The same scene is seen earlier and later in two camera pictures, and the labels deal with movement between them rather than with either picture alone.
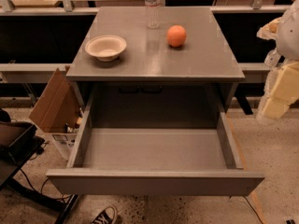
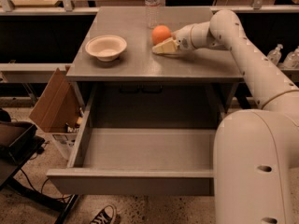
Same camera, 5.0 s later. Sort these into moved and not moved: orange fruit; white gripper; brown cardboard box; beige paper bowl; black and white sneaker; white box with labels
Moved: white gripper; orange fruit
Not moved: black and white sneaker; brown cardboard box; beige paper bowl; white box with labels
